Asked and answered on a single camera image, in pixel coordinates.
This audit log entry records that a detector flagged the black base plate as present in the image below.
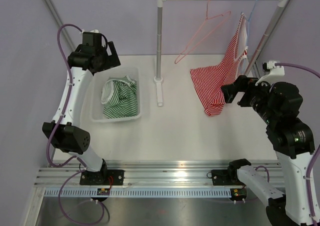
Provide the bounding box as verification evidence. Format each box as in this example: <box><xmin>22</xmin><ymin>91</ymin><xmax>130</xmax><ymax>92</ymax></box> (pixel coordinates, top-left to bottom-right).
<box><xmin>206</xmin><ymin>169</ymin><xmax>243</xmax><ymax>186</ymax></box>
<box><xmin>79</xmin><ymin>169</ymin><xmax>124</xmax><ymax>186</ymax></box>

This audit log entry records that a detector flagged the clear plastic basket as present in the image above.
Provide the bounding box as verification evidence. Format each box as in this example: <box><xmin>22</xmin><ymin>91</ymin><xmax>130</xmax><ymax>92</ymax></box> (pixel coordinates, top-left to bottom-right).
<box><xmin>89</xmin><ymin>66</ymin><xmax>143</xmax><ymax>123</ymax></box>

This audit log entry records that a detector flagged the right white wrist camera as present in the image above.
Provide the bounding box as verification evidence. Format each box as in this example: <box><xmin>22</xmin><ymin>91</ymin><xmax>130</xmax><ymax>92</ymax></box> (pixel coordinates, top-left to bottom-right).
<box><xmin>255</xmin><ymin>60</ymin><xmax>285</xmax><ymax>86</ymax></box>

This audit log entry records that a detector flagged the white slotted cable duct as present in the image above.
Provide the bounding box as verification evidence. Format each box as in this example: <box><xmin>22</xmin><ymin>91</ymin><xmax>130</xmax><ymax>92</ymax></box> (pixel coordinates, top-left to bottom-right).
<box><xmin>44</xmin><ymin>187</ymin><xmax>231</xmax><ymax>198</ymax></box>

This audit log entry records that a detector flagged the blue wire hanger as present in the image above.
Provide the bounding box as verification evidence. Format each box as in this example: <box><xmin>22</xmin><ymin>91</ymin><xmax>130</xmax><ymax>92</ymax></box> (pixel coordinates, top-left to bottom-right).
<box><xmin>245</xmin><ymin>0</ymin><xmax>258</xmax><ymax>46</ymax></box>

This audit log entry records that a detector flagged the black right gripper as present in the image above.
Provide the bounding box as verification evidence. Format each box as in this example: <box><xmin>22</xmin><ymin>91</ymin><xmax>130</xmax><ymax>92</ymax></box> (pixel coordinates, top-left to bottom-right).
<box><xmin>221</xmin><ymin>74</ymin><xmax>277</xmax><ymax>125</ymax></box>

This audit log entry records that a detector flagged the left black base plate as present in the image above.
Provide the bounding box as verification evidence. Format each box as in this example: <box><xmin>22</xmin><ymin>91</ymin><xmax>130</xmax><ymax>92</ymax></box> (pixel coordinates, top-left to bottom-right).
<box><xmin>79</xmin><ymin>169</ymin><xmax>124</xmax><ymax>186</ymax></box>

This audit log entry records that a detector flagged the purple cable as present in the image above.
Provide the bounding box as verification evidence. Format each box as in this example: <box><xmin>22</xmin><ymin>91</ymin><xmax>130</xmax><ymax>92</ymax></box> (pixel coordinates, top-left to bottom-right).
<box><xmin>46</xmin><ymin>23</ymin><xmax>111</xmax><ymax>223</ymax></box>
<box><xmin>254</xmin><ymin>62</ymin><xmax>320</xmax><ymax>224</ymax></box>

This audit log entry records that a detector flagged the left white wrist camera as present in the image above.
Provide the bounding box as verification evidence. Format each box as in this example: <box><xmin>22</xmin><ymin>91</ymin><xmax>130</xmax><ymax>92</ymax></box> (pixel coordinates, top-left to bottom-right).
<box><xmin>80</xmin><ymin>29</ymin><xmax>100</xmax><ymax>35</ymax></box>

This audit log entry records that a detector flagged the grey clothes rack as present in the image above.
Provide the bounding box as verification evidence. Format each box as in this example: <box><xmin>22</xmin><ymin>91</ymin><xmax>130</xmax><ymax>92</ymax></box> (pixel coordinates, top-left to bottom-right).
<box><xmin>154</xmin><ymin>0</ymin><xmax>290</xmax><ymax>107</ymax></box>

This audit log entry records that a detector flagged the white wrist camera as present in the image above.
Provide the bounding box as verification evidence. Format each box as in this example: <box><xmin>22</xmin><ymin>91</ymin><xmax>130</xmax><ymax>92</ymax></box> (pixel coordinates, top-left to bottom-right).
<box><xmin>80</xmin><ymin>29</ymin><xmax>100</xmax><ymax>35</ymax></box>
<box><xmin>255</xmin><ymin>60</ymin><xmax>285</xmax><ymax>86</ymax></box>

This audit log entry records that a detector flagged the green striped tank top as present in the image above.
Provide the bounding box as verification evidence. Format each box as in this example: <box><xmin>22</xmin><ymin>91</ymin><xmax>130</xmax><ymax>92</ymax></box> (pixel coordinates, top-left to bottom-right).
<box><xmin>100</xmin><ymin>75</ymin><xmax>139</xmax><ymax>119</ymax></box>

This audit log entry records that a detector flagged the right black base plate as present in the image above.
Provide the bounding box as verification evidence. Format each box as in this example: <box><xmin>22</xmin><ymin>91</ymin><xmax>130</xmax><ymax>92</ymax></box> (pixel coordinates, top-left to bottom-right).
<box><xmin>206</xmin><ymin>169</ymin><xmax>243</xmax><ymax>186</ymax></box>

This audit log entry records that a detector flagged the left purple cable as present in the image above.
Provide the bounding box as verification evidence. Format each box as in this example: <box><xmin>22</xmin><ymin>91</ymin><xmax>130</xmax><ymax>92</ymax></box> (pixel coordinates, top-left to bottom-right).
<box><xmin>46</xmin><ymin>23</ymin><xmax>111</xmax><ymax>223</ymax></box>

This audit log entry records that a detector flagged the red striped tank top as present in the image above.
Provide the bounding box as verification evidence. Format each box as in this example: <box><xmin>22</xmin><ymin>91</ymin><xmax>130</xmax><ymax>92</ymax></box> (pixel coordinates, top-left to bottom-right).
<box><xmin>190</xmin><ymin>13</ymin><xmax>248</xmax><ymax>117</ymax></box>

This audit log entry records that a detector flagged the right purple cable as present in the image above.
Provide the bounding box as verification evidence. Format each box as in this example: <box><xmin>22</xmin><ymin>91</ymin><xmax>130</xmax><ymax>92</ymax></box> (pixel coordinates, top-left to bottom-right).
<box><xmin>254</xmin><ymin>62</ymin><xmax>320</xmax><ymax>224</ymax></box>

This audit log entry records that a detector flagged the aluminium mounting rail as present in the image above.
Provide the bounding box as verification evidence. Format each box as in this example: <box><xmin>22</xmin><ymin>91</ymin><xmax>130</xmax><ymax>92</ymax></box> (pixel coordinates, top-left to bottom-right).
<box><xmin>32</xmin><ymin>159</ymin><xmax>286</xmax><ymax>188</ymax></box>

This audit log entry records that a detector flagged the pink wire hanger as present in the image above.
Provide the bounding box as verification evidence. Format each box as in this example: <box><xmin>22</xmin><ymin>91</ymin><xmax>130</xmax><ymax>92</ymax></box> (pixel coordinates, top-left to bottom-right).
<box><xmin>174</xmin><ymin>0</ymin><xmax>232</xmax><ymax>65</ymax></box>

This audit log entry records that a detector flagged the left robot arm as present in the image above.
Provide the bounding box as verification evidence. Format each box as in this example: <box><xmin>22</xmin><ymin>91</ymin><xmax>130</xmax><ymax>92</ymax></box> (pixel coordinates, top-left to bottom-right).
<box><xmin>42</xmin><ymin>30</ymin><xmax>121</xmax><ymax>186</ymax></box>

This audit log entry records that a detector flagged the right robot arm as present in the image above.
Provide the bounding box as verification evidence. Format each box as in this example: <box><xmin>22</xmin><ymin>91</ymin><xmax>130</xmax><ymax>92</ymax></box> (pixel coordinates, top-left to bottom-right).
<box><xmin>221</xmin><ymin>75</ymin><xmax>320</xmax><ymax>226</ymax></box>

